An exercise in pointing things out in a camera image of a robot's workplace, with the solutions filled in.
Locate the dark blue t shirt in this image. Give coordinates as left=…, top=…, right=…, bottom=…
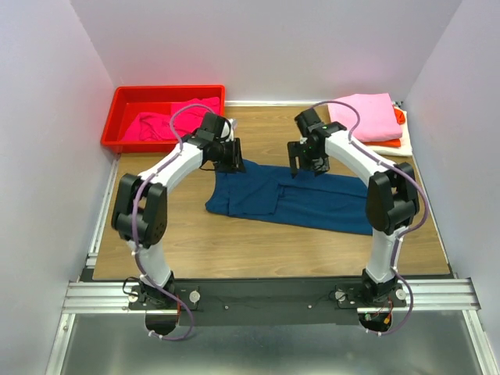
left=205, top=160, right=372, bottom=236

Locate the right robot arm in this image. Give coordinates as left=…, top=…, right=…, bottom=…
left=287, top=109, right=420, bottom=304

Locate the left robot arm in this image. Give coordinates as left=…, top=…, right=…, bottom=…
left=111, top=112, right=245, bottom=309

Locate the folded pink t shirt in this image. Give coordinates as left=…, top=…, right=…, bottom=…
left=336, top=93, right=402, bottom=143

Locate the magenta t shirt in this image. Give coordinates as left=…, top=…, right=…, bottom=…
left=121, top=97, right=220, bottom=142

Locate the folded cream t shirt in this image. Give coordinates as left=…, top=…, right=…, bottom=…
left=368, top=110, right=413, bottom=157

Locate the folded orange t shirt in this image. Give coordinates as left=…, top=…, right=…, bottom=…
left=365, top=106, right=406, bottom=148

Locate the red plastic bin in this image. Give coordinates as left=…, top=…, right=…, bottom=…
left=101, top=84, right=225, bottom=153

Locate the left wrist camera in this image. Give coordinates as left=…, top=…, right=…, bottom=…
left=221, top=118, right=238, bottom=141

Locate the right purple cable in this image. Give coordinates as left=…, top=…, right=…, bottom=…
left=310, top=100, right=430, bottom=338

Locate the purple cable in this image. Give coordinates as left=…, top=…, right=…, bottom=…
left=130, top=102, right=196, bottom=341
left=310, top=100, right=430, bottom=338

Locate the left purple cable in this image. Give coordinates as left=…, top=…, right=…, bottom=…
left=130, top=102, right=196, bottom=341

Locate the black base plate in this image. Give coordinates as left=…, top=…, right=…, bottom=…
left=122, top=277, right=409, bottom=338

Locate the aluminium rail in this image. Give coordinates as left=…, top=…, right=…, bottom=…
left=62, top=279, right=480, bottom=314

